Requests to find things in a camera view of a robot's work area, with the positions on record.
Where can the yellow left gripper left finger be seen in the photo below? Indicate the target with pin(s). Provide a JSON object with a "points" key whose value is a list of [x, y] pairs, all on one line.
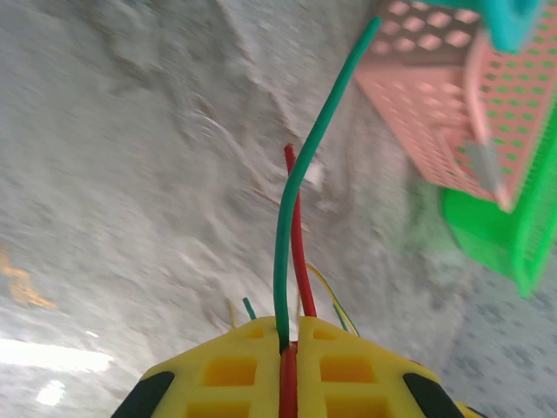
{"points": [[226, 374]]}

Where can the green plastic basket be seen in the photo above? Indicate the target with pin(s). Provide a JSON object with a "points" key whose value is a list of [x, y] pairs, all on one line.
{"points": [[483, 235]]}

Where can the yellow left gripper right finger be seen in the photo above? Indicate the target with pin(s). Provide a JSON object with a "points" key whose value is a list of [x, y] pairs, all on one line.
{"points": [[348, 374]]}

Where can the pink plastic basket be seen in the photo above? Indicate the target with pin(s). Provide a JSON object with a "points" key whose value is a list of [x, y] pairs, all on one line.
{"points": [[418, 100]]}

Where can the teal plastic basket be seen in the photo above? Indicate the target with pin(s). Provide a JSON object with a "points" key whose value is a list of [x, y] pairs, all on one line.
{"points": [[509, 22]]}

